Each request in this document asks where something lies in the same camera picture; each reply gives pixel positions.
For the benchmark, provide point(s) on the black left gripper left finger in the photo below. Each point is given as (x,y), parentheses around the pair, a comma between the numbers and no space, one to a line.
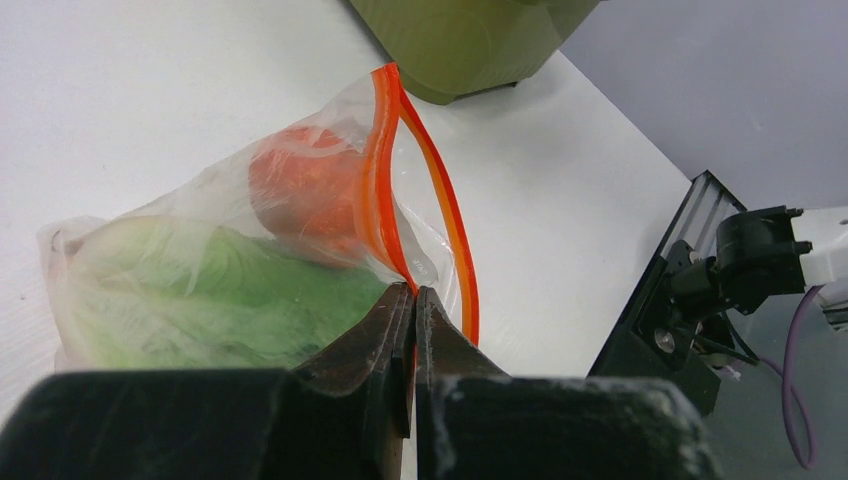
(342,414)

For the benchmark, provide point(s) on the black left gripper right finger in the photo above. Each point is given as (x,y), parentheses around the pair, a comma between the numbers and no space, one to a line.
(476,422)

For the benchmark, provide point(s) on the clear orange zip top bag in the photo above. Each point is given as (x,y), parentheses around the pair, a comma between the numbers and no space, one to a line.
(406,212)

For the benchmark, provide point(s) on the orange tangerine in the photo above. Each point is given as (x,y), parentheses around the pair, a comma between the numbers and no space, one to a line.
(302,183)

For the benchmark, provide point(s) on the green white lettuce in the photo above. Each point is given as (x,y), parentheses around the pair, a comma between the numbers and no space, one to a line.
(164,292)

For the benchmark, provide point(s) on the olive green plastic bin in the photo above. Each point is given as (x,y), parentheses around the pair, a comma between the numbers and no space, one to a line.
(446,49)

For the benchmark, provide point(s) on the black mounting base plate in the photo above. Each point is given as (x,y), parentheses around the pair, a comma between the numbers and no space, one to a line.
(653,337)

